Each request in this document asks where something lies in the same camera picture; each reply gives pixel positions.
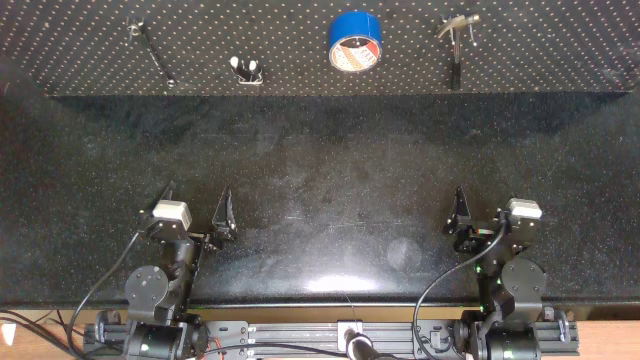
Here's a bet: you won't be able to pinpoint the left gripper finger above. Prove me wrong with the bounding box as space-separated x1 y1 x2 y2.
157 180 177 205
211 186 239 241

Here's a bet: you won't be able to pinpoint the wrench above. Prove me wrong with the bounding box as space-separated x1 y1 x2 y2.
127 17 178 90

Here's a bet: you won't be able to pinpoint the hammer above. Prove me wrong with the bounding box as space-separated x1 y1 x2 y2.
434 13 482 92

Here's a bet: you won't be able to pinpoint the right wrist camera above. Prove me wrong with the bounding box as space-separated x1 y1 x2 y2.
504 197 544 221

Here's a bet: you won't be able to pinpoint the black pegboard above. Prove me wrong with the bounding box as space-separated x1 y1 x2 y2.
0 0 640 97

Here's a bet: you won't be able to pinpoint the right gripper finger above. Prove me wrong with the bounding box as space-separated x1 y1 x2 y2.
443 186 474 235

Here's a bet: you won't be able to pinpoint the black and white pliers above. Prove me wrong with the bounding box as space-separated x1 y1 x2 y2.
228 54 264 84

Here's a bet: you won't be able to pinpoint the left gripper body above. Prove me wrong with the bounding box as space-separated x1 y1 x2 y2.
138 212 240 253

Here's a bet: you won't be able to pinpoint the roll of blue tape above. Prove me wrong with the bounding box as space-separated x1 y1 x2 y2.
327 10 384 74

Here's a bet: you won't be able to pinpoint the mounting rail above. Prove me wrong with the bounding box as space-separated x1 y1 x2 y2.
82 309 581 360

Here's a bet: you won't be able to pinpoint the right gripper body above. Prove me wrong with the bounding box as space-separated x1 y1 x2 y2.
442 212 541 255

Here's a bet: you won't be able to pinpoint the thin black cable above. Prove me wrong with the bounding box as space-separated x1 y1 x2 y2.
0 308 84 360

